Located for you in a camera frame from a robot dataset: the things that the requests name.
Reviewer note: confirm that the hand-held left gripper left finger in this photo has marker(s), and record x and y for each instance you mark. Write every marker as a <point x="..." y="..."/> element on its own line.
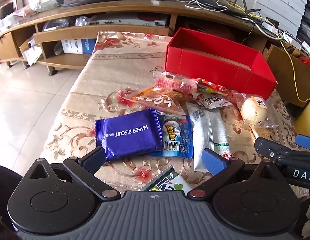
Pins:
<point x="93" y="158"/>

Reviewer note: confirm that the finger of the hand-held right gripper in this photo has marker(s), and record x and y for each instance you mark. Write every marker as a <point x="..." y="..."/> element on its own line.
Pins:
<point x="266" y="146"/>
<point x="306" y="141"/>

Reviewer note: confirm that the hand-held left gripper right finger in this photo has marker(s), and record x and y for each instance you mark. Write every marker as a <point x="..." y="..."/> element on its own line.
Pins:
<point x="213" y="161"/>

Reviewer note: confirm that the white sausage packet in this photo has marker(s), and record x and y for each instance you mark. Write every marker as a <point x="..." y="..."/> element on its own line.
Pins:
<point x="207" y="130"/>

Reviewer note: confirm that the pale round pastry clear packet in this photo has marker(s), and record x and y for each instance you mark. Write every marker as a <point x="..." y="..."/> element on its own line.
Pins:
<point x="253" y="110"/>

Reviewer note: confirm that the purple wafer biscuit packet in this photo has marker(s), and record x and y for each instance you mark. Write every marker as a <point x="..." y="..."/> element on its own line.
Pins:
<point x="130" y="135"/>

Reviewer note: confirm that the blue snack packet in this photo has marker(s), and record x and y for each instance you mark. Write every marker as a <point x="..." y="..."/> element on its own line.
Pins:
<point x="175" y="135"/>

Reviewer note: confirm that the white hazelnut print packet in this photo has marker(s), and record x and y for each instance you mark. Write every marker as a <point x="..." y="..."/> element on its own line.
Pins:
<point x="212" y="101"/>

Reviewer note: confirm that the orange meat floss packet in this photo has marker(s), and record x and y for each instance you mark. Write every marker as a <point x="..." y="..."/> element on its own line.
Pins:
<point x="157" y="100"/>

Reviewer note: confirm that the round pastry packet red label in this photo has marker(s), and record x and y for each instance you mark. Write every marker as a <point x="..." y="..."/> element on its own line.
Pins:
<point x="170" y="82"/>

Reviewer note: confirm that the red cardboard box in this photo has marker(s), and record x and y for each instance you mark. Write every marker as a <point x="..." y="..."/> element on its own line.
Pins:
<point x="220" y="65"/>

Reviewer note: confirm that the green black snack packet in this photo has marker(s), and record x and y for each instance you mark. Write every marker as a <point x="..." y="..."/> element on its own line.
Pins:
<point x="167" y="183"/>

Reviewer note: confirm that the red plastic bag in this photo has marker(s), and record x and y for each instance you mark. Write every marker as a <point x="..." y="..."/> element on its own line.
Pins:
<point x="307" y="62"/>

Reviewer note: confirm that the dark clothing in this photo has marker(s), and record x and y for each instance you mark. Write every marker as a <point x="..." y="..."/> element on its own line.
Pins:
<point x="6" y="200"/>

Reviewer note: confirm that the floral tablecloth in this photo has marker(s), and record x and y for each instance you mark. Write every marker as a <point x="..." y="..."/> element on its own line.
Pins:
<point x="115" y="62"/>

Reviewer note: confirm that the white power strip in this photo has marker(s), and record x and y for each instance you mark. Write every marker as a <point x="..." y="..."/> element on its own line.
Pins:
<point x="292" y="38"/>

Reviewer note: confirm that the blue white cardboard box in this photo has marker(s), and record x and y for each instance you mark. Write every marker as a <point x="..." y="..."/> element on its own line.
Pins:
<point x="78" y="46"/>

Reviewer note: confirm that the silver media player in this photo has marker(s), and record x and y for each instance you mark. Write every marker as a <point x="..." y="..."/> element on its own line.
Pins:
<point x="125" y="22"/>

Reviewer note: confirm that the white slatted panel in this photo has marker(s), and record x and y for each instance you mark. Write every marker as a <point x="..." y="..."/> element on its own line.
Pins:
<point x="280" y="2"/>

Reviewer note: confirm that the wooden television stand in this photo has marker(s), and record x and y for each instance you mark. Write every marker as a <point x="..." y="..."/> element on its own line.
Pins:
<point x="107" y="8"/>

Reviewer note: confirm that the clear plastic bag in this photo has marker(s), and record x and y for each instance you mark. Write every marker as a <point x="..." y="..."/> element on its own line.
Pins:
<point x="45" y="3"/>

